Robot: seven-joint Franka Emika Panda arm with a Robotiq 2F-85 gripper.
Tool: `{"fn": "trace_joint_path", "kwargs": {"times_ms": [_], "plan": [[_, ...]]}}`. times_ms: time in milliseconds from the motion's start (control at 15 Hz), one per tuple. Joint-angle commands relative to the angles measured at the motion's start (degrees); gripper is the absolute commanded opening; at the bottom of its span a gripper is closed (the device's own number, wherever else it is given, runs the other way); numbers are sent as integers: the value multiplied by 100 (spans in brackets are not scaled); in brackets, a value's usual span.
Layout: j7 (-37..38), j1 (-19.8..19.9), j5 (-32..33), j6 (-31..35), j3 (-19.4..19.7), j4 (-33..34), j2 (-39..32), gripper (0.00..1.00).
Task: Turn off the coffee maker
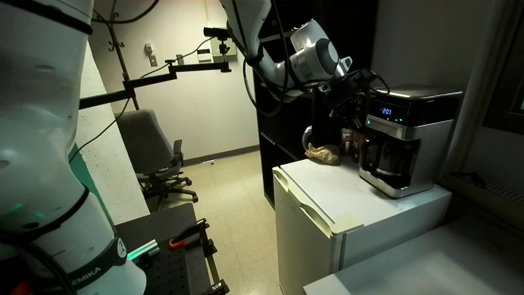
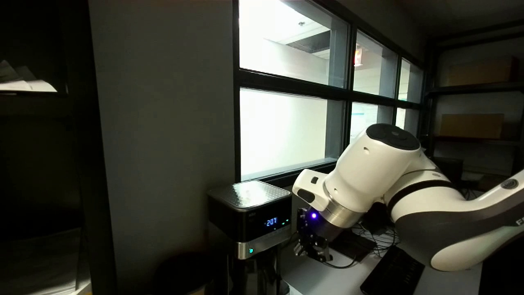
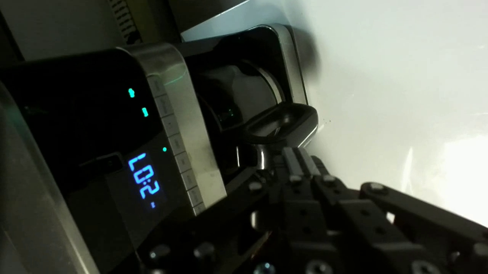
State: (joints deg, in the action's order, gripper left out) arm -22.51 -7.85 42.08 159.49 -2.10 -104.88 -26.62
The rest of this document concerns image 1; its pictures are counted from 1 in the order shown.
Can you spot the wall light switch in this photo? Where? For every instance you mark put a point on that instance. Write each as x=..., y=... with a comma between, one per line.
x=149, y=53

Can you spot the white wall box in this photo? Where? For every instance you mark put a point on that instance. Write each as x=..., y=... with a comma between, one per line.
x=206, y=54

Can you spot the black and silver coffee maker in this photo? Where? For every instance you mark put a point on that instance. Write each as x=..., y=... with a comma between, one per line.
x=430, y=141

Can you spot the grey curtain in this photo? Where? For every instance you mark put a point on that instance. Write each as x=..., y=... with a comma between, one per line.
x=475, y=82

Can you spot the black bar clamp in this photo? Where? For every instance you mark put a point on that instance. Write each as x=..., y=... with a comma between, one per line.
x=211, y=262

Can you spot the small black mounted camera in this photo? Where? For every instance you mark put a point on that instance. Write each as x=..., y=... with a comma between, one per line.
x=217, y=33

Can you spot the grey office chair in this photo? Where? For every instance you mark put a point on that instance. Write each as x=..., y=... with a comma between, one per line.
x=140, y=141

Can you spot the black stand pole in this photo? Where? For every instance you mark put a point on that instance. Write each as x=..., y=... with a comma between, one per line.
x=122, y=67

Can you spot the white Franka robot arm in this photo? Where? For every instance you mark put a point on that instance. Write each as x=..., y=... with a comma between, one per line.
x=42, y=136

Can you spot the crumpled brown paper bag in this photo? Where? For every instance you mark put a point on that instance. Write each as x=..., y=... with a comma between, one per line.
x=324, y=154

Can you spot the baseboard radiator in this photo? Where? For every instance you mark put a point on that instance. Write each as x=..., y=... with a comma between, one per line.
x=491, y=199

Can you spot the white mini fridge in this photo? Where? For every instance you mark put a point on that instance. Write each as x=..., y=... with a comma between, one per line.
x=337, y=190

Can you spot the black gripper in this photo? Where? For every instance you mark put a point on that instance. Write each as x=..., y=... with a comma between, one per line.
x=352, y=90

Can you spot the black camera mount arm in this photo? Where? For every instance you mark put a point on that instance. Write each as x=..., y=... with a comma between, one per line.
x=147, y=81

